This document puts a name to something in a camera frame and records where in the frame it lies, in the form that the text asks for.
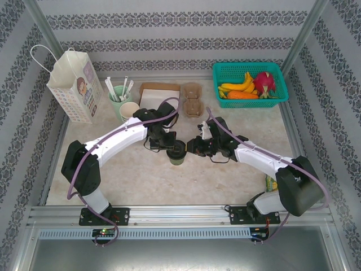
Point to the white printed paper bag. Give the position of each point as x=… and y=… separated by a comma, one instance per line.
x=84, y=98

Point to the aluminium back rail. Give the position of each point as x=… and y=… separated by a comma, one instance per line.
x=169, y=76

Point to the green straw holder cup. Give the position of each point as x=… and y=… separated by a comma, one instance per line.
x=115, y=108

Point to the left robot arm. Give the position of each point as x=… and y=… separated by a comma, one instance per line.
x=118, y=138

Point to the pink dragon fruit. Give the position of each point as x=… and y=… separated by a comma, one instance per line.
x=263, y=82

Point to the green snack packet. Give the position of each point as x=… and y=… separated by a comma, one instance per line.
x=271, y=185

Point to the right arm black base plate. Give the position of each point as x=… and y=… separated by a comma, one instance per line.
x=238, y=216

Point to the aluminium side rail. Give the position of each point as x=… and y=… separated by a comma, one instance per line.
x=57, y=141
x=290, y=127

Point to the orange carrot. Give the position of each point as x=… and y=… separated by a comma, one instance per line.
x=242, y=95

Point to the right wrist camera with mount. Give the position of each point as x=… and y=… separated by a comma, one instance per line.
x=205, y=130

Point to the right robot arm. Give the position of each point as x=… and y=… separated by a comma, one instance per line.
x=259, y=158

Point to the brown cardboard box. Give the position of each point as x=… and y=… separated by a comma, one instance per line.
x=158, y=85

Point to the brown pulp cup carrier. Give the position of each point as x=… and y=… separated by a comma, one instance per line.
x=194, y=108

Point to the yellow banana bunch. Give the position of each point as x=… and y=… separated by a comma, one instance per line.
x=248, y=80

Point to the stack of paper cups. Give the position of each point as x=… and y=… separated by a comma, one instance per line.
x=128, y=110

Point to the grey metal shelf panel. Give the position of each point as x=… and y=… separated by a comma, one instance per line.
x=180, y=254

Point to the aluminium mounting rail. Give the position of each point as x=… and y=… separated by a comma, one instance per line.
x=180, y=214

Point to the aluminium frame post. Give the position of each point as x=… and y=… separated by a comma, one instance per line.
x=307, y=31
x=42, y=25

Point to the teal plastic basket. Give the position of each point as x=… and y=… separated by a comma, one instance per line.
x=242, y=70

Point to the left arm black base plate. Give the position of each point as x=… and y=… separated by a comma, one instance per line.
x=121, y=216

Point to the black plastic cup lid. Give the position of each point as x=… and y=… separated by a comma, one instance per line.
x=176, y=154

